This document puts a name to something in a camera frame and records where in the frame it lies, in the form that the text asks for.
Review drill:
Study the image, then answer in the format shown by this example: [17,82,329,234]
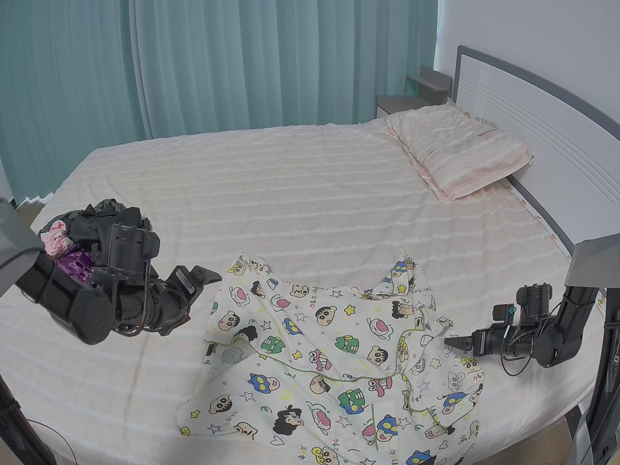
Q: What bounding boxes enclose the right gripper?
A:
[443,324,510,358]

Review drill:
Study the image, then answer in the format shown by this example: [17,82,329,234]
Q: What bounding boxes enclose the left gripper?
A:
[145,265,223,334]

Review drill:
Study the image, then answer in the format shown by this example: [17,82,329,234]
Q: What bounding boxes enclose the white printed pyjama top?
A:
[177,247,485,465]

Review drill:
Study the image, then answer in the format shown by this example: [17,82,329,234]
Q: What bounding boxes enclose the bed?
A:
[0,45,620,465]

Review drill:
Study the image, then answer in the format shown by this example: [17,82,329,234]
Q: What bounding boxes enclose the black garment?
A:
[41,199,152,266]

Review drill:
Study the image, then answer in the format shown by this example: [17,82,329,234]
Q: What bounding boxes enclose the purple garment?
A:
[53,250,95,284]

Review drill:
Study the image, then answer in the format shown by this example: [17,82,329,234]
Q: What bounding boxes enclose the pink garment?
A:
[40,228,73,255]

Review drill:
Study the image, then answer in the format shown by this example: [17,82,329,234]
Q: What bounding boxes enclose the pale pink striped pillow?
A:
[385,105,535,205]

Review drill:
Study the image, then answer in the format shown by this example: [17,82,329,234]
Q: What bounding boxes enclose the blue-green curtain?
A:
[128,0,439,139]
[0,0,146,207]

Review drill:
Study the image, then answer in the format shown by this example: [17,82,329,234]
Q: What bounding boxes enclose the grey bedside table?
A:
[376,64,452,117]

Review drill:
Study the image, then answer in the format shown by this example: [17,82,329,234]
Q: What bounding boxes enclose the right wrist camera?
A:
[493,303,518,328]

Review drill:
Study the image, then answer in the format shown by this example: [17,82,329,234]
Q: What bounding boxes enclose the black cable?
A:
[500,354,532,377]

